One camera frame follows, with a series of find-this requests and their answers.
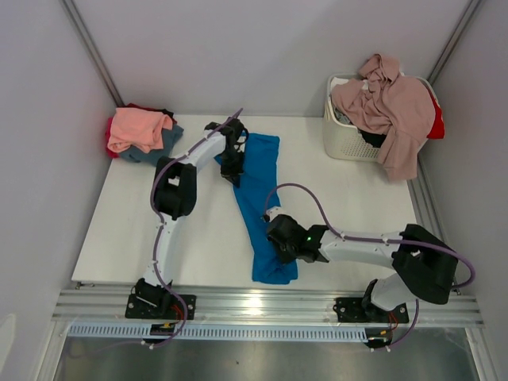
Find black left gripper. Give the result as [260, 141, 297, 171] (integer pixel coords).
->
[218, 149, 244, 188]

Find blue t shirt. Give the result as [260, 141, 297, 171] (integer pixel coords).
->
[233, 133, 298, 285]

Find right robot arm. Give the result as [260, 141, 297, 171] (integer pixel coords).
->
[263, 207, 458, 323]

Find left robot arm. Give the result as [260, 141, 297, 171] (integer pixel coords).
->
[125, 115, 249, 320]

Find grey blue folded shirt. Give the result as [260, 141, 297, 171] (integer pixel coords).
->
[118, 125, 186, 170]

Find black folded shirt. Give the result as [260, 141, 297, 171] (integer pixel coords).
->
[155, 109, 177, 124]

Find salmon pink folded shirt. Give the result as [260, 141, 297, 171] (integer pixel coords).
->
[106, 107, 175, 155]

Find white laundry basket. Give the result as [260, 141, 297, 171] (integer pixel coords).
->
[323, 74, 439, 163]

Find grey garment in basket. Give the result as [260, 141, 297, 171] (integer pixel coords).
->
[333, 107, 352, 125]

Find dusty pink shirt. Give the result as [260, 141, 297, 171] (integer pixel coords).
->
[331, 54, 436, 182]

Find red shirt in basket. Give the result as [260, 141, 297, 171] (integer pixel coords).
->
[427, 97, 445, 140]

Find left corner metal profile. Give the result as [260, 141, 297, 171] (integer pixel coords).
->
[59, 0, 125, 107]

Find corner metal profile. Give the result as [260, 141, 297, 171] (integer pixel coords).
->
[59, 0, 125, 107]
[427, 0, 486, 85]

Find right corner metal profile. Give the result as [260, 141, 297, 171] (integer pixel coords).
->
[427, 0, 486, 85]

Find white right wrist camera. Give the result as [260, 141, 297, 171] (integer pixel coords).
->
[262, 206, 284, 222]

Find aluminium mounting rail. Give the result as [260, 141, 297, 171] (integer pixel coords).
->
[52, 284, 485, 328]

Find white slotted cable duct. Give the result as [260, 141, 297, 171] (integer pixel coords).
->
[67, 322, 368, 343]

